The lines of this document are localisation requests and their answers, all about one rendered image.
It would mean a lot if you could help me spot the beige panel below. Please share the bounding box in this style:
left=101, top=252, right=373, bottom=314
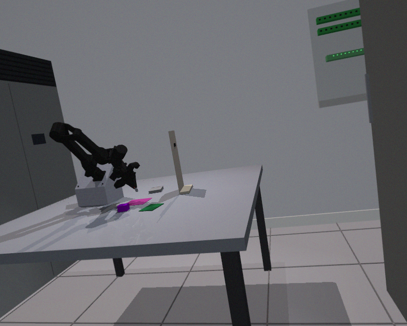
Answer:
left=168, top=130, right=193, bottom=195

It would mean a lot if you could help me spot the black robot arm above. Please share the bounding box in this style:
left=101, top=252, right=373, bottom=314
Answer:
left=49, top=122, right=127, bottom=181

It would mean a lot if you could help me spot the purple cube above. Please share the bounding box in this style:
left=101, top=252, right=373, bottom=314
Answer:
left=117, top=203, right=130, bottom=212

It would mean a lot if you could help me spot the magenta translucent square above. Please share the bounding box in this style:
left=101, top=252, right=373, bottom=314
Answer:
left=128, top=198, right=151, bottom=206

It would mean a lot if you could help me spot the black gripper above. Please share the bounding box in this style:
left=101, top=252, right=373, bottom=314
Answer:
left=114, top=162, right=140, bottom=189

